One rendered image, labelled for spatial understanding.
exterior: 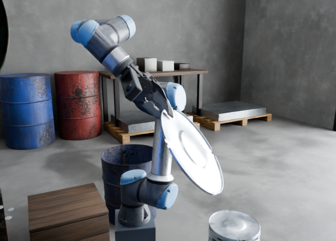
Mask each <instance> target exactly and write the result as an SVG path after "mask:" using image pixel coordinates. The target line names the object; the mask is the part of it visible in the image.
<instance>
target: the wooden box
mask: <svg viewBox="0 0 336 241"><path fill-rule="evenodd" d="M27 200H28V224H29V235H30V241H110V232H109V231H110V228H109V214H108V213H109V210H108V209H107V207H106V205H105V203H104V201H103V199H102V197H101V195H100V193H99V191H98V190H97V188H96V186H95V184H94V183H89V184H84V185H79V186H74V187H69V188H64V189H59V190H54V191H49V192H44V193H39V194H34V195H29V196H27Z"/></svg>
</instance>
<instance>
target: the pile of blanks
mask: <svg viewBox="0 0 336 241"><path fill-rule="evenodd" d="M208 225H209V228H208V241H260V234H261V231H260V232H259V234H258V235H257V236H256V237H254V238H252V239H249V240H231V239H227V238H224V237H222V236H220V235H218V234H216V233H215V232H214V231H213V230H212V229H211V227H210V224H208Z"/></svg>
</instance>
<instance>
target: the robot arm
mask: <svg viewBox="0 0 336 241"><path fill-rule="evenodd" d="M135 32H136V25H135V23H134V21H133V20H132V18H130V17H129V16H128V15H121V16H117V17H116V18H111V19H97V20H81V21H76V22H74V23H73V24H72V25H71V28H70V35H71V37H72V39H73V40H74V41H75V42H76V43H79V44H82V45H83V46H84V48H85V49H87V50H88V51H89V52H90V53H91V54H92V55H93V56H94V57H95V58H96V59H97V60H98V61H99V62H100V63H101V64H102V65H103V66H104V67H105V68H104V69H105V70H108V71H109V72H110V73H111V74H113V76H114V77H115V78H116V79H117V80H118V81H119V82H120V83H121V84H122V88H123V92H124V96H125V98H126V99H128V100H129V101H131V102H134V104H135V105H136V107H137V108H138V109H139V110H141V111H142V112H145V113H147V114H149V115H151V116H154V117H155V124H154V137H153V149H152V161H151V172H150V173H149V174H148V175H147V174H146V172H145V171H144V170H141V169H134V170H130V171H127V172H125V173H123V174H122V175H121V177H120V192H121V206H120V209H119V212H118V222H119V223H120V224H121V225H122V226H124V227H128V228H137V227H141V226H143V225H145V224H147V223H148V222H149V221H150V218H151V213H150V210H149V207H148V205H149V206H152V207H155V208H157V209H162V210H167V209H169V208H170V207H171V206H172V205H173V204H174V202H175V200H176V198H177V194H178V186H177V185H176V184H175V183H174V177H173V176H172V175H171V166H172V155H171V153H170V151H169V149H168V147H167V145H168V144H167V143H166V142H165V140H164V137H163V134H162V131H161V126H160V115H161V112H162V110H163V109H164V110H165V111H166V113H167V115H169V116H170V117H171V118H173V117H174V113H173V111H174V110H179V111H180V112H182V111H183V110H184V108H185V106H186V93H185V90H184V88H183V87H182V86H181V85H180V84H178V83H172V82H158V81H157V80H156V79H155V78H154V77H153V76H152V75H151V74H150V73H149V72H146V73H144V74H142V73H141V72H140V71H139V69H138V68H137V67H136V66H135V65H134V64H133V60H132V59H131V58H130V56H129V55H128V54H127V53H126V52H125V51H124V50H123V49H122V48H121V47H120V46H119V45H120V44H121V43H123V42H125V41H127V40H129V39H130V38H131V37H132V36H133V35H134V34H135ZM150 78H151V79H152V80H151V79H150ZM146 175H147V176H146Z"/></svg>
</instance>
